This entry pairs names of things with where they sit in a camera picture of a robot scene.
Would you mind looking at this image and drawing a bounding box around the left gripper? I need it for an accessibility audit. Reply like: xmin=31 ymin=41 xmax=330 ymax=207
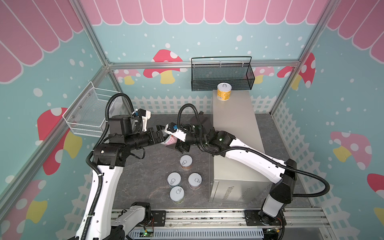
xmin=125 ymin=124 xmax=173 ymax=150

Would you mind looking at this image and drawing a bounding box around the pink label can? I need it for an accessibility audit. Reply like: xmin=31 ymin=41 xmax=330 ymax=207
xmin=162 ymin=135 xmax=178 ymax=146

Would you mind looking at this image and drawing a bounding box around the orange label can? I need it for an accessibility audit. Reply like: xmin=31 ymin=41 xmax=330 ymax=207
xmin=180 ymin=155 xmax=193 ymax=171

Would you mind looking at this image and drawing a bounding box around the yellow label can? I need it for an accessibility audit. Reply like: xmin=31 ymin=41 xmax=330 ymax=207
xmin=217 ymin=83 xmax=232 ymax=101

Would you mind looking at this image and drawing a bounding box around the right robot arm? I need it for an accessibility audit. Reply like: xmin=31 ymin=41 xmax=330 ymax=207
xmin=166 ymin=104 xmax=330 ymax=226

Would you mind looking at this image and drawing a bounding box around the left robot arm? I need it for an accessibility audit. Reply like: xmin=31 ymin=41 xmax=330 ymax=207
xmin=72 ymin=93 xmax=168 ymax=240

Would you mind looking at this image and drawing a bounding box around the beige metal cabinet counter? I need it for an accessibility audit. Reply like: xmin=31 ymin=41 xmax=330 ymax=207
xmin=209 ymin=91 xmax=271 ymax=204

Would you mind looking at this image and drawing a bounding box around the white lid can middle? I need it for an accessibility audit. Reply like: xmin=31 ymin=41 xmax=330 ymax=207
xmin=167 ymin=172 xmax=182 ymax=188

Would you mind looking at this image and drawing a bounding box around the beige label can right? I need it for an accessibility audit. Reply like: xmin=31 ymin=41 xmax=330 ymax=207
xmin=188 ymin=173 xmax=202 ymax=190

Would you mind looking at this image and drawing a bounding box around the green label can front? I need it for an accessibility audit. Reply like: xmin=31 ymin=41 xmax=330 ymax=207
xmin=170 ymin=186 xmax=185 ymax=204

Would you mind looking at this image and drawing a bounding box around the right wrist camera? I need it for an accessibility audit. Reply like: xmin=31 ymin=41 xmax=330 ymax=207
xmin=165 ymin=123 xmax=187 ymax=142

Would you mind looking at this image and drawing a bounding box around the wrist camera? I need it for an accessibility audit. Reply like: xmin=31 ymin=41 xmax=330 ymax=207
xmin=137 ymin=109 xmax=151 ymax=132
xmin=165 ymin=123 xmax=187 ymax=142

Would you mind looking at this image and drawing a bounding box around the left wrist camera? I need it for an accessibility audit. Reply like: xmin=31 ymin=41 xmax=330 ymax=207
xmin=137 ymin=109 xmax=151 ymax=132

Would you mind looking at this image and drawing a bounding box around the white wire wall basket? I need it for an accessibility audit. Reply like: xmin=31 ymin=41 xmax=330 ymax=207
xmin=63 ymin=82 xmax=118 ymax=138

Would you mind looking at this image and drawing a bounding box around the black mesh wall basket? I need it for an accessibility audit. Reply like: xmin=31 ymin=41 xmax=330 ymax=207
xmin=191 ymin=56 xmax=255 ymax=92

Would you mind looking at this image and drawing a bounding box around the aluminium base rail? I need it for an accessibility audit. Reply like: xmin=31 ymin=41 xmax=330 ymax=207
xmin=126 ymin=208 xmax=337 ymax=240

